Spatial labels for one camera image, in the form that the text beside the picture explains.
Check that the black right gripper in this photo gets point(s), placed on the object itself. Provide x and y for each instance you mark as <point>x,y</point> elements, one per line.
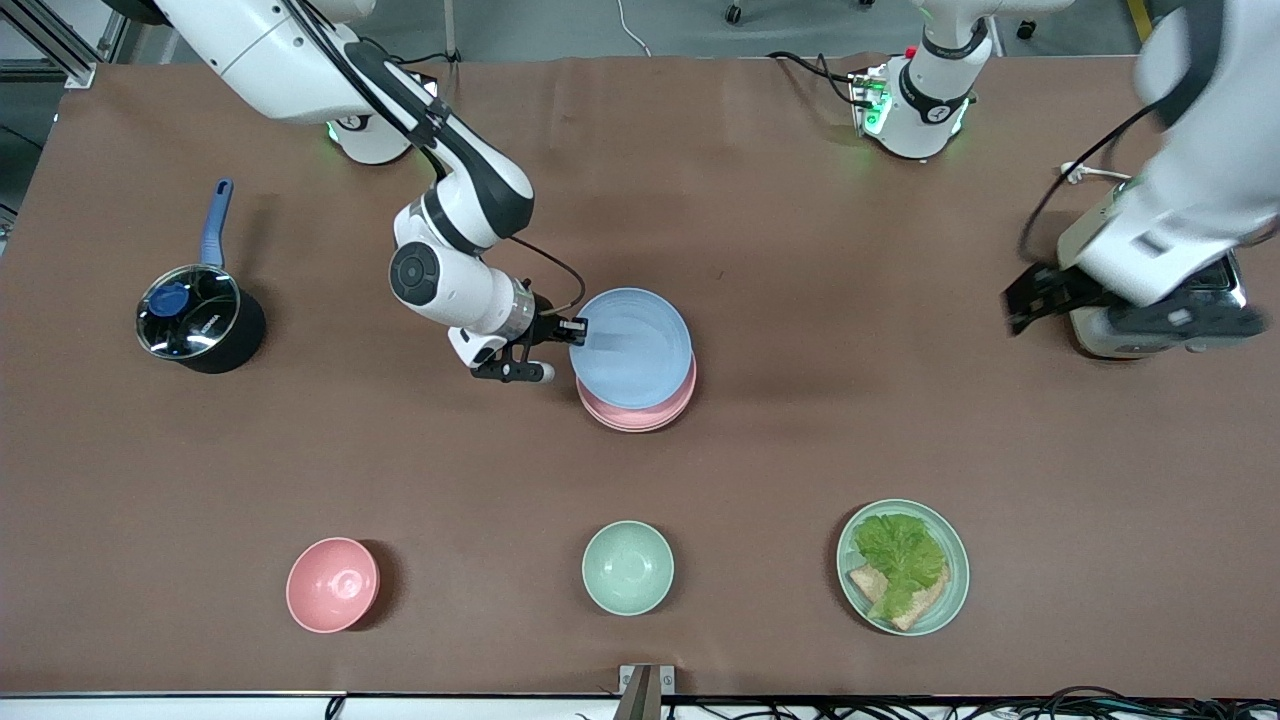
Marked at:
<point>546,324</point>

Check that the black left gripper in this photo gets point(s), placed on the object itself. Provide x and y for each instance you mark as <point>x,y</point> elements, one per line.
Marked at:
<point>1052,286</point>

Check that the blue plate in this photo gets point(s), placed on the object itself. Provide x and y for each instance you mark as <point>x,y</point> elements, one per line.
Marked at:
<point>635,350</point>

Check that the pink plate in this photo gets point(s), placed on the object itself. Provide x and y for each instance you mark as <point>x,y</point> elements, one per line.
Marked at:
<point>665,408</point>

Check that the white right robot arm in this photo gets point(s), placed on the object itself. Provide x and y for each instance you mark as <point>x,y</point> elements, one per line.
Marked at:
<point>440,230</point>

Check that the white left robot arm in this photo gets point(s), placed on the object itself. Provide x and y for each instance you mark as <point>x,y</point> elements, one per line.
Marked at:
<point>1190,220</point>

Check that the beige and chrome toaster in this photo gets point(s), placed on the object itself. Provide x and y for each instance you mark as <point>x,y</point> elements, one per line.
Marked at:
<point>1085,232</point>

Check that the white power plug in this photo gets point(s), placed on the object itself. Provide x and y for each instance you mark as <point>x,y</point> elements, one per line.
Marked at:
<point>1075,172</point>

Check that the green bowl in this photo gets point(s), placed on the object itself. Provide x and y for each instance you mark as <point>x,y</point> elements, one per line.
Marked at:
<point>628,568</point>

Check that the green lettuce leaf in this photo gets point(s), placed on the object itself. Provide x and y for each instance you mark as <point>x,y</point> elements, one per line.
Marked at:
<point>900,555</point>

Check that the green plate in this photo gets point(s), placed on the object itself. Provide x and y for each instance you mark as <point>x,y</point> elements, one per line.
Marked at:
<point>955,580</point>

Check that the bread slice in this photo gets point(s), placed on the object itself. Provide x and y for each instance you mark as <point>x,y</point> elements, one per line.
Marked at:
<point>925,603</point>

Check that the pink bowl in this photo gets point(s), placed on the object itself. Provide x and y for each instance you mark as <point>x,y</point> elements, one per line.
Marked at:
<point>332,585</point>

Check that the glass lid with blue knob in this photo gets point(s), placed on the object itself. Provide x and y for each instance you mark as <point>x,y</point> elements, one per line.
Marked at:
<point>188,310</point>

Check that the metal table bracket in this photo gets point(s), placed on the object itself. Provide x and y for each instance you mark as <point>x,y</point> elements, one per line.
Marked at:
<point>647,690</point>

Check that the aluminium frame profile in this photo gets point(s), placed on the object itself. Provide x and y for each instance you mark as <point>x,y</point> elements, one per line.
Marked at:
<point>55,40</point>

